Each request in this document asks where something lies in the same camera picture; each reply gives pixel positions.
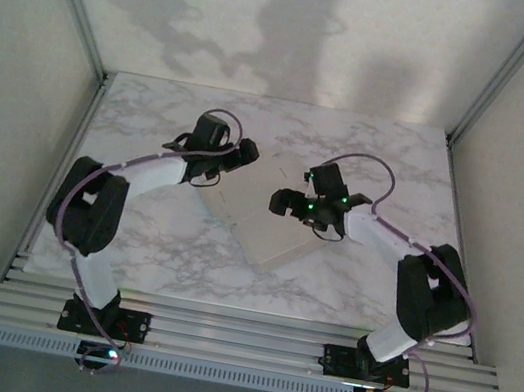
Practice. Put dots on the white teal paper box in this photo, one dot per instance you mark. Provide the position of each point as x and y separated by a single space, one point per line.
265 207

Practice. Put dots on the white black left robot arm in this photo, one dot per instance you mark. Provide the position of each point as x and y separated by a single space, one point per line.
159 175

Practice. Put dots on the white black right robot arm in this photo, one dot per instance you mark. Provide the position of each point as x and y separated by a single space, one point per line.
377 231

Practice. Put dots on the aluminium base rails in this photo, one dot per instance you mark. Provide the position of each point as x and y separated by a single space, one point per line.
237 339

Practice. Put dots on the aluminium side rail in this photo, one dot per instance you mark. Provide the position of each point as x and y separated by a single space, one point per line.
464 191
85 124

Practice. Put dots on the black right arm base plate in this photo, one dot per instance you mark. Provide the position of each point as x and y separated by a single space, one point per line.
337 359

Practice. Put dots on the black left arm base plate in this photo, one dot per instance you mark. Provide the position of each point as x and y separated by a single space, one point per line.
138 324

